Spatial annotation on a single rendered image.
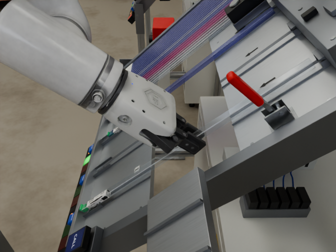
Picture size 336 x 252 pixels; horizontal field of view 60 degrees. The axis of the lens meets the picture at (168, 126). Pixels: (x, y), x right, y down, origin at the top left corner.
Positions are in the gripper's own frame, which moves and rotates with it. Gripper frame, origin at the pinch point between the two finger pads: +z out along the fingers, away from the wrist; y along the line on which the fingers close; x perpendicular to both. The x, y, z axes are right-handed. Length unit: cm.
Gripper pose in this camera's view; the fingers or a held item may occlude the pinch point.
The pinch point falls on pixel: (190, 138)
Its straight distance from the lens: 49.0
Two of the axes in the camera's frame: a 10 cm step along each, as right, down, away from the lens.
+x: -6.2, 6.1, 5.0
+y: -0.1, -6.3, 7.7
